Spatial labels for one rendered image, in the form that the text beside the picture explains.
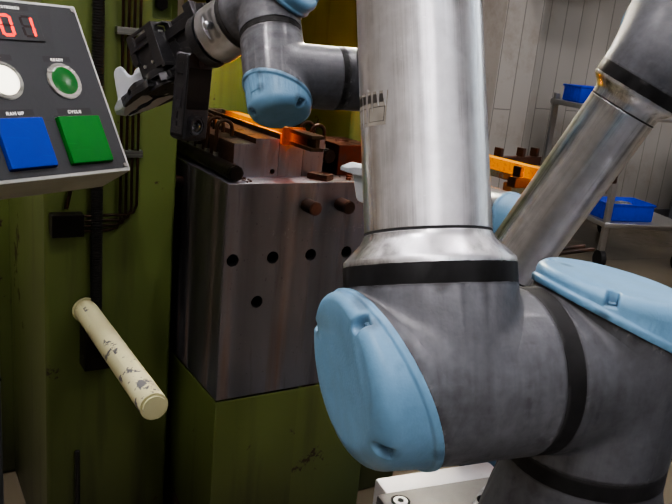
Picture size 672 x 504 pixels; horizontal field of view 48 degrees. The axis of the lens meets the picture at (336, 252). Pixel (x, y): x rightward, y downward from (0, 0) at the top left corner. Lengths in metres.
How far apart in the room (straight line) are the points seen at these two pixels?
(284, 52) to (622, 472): 0.56
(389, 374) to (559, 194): 0.47
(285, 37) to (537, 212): 0.34
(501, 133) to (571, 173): 4.52
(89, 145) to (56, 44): 0.17
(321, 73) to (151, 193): 0.76
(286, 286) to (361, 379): 1.08
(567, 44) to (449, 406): 5.57
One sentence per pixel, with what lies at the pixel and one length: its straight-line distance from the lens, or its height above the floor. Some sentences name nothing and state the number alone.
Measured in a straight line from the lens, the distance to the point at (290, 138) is 1.50.
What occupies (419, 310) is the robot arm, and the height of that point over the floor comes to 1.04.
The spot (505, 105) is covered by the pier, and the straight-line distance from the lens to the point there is 5.35.
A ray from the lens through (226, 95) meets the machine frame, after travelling 1.97.
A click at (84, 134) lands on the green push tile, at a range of 1.21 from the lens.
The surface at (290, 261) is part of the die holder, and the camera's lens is 1.51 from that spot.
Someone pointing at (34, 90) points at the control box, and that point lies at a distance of 1.20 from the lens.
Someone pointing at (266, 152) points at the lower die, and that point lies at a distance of 1.50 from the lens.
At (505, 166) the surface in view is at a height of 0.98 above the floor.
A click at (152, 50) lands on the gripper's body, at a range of 1.04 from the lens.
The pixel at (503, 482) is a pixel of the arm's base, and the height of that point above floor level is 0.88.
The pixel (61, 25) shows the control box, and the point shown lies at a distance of 1.29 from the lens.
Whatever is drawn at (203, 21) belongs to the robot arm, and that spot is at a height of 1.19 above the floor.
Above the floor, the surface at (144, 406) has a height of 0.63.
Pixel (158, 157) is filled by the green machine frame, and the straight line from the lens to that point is 1.57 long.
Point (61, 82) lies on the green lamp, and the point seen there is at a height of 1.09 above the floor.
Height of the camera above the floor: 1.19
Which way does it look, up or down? 16 degrees down
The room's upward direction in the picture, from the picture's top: 6 degrees clockwise
